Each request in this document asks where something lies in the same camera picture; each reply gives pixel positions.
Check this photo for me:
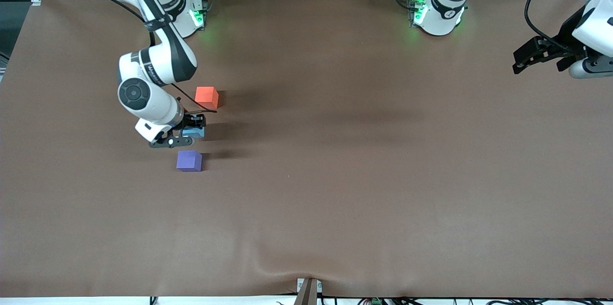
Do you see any purple foam block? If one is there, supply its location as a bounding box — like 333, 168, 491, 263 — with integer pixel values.
176, 150, 203, 172

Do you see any orange foam block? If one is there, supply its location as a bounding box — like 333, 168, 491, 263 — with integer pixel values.
194, 86, 220, 110

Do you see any brown table mat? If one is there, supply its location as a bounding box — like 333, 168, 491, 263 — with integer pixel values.
0, 0, 613, 298

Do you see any metal table clamp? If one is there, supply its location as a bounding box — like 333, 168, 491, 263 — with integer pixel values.
296, 277, 323, 305

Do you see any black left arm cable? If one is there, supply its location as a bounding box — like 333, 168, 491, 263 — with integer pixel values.
524, 0, 582, 49

